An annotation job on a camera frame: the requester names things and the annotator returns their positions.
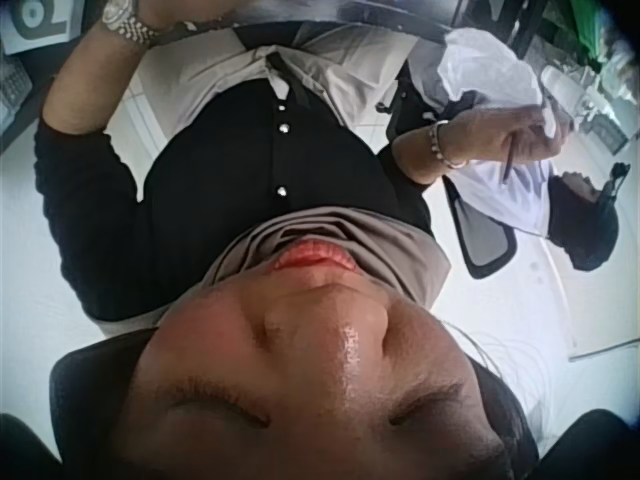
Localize grey keyboard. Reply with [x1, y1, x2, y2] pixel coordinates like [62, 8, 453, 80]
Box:
[0, 53, 34, 124]

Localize white plastic bag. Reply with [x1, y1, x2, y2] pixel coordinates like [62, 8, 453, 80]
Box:
[399, 27, 560, 144]

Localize silver wrist watch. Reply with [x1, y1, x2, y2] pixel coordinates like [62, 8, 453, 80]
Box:
[101, 0, 164, 49]

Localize black pen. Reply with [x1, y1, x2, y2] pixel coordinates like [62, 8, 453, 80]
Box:
[501, 139, 517, 184]

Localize white fabric bag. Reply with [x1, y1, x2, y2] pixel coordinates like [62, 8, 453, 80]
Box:
[444, 158, 552, 237]

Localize cluttered shelf with green items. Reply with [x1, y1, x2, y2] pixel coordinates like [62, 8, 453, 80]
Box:
[519, 0, 637, 156]

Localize person's legs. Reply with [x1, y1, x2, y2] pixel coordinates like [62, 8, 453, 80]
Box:
[133, 19, 444, 129]

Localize black office chair back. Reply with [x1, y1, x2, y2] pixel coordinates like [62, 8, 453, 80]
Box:
[47, 329, 169, 480]

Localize person's right hand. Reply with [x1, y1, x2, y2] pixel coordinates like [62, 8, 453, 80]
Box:
[442, 106, 559, 171]

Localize person's left hand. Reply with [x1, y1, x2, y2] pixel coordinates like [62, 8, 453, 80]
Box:
[132, 0, 236, 32]

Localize white printed box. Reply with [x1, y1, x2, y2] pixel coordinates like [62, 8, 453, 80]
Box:
[0, 0, 87, 56]

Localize silver beaded bracelet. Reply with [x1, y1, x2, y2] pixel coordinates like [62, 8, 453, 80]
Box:
[428, 118, 471, 170]

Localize black bag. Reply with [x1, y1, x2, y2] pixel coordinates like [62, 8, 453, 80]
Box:
[546, 162, 634, 272]

